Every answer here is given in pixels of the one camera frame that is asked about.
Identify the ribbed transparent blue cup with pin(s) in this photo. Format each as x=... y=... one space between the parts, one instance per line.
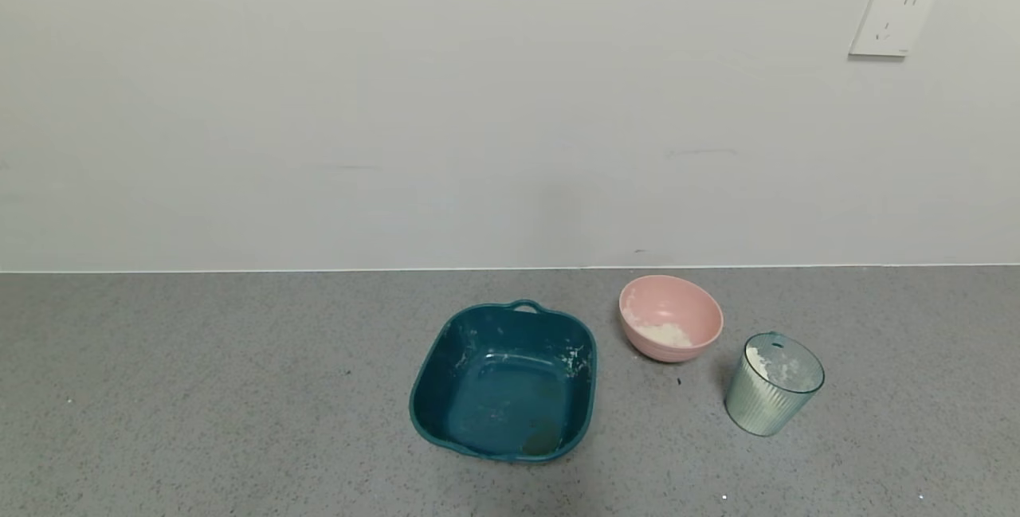
x=769 y=397

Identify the teal square plastic tray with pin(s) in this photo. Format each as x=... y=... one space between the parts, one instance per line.
x=502 y=397

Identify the pink round bowl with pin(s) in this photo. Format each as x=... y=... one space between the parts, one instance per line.
x=685 y=306

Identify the pale yellow powder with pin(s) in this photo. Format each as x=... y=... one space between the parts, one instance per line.
x=665 y=335

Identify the white wall socket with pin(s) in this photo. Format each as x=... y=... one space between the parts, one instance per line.
x=894 y=19

